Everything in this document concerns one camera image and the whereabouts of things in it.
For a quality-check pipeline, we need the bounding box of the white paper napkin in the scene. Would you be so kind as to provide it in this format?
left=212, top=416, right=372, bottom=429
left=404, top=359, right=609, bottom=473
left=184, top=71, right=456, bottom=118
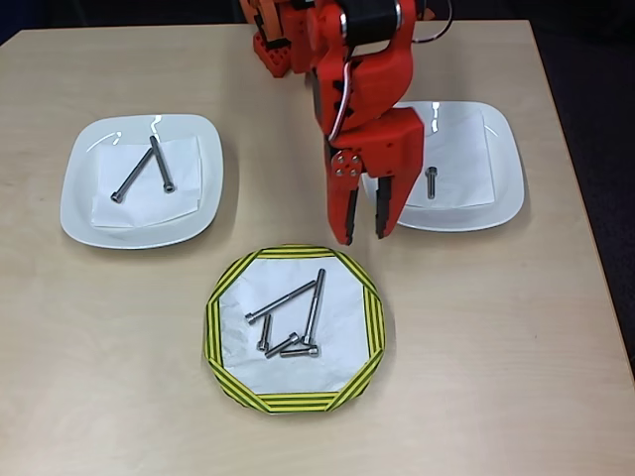
left=404, top=109, right=497, bottom=209
left=90, top=134, right=204, bottom=230

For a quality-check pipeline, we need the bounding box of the yellow black striped paper plate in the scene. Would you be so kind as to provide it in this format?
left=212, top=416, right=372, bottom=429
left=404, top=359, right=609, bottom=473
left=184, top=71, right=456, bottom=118
left=201, top=243, right=388, bottom=416

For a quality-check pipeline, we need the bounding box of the white square plate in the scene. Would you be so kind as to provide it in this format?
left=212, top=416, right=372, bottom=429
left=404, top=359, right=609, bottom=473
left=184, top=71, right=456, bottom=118
left=359, top=100, right=526, bottom=233
left=59, top=113, right=224, bottom=250

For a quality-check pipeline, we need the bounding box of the white red servo cable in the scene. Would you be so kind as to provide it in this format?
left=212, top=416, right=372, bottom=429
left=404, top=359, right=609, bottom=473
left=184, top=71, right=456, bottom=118
left=324, top=54, right=356, bottom=150

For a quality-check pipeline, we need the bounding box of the thin black red servo cable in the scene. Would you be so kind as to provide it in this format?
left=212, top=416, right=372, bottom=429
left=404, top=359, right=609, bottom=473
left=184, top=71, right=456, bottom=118
left=409, top=0, right=453, bottom=47

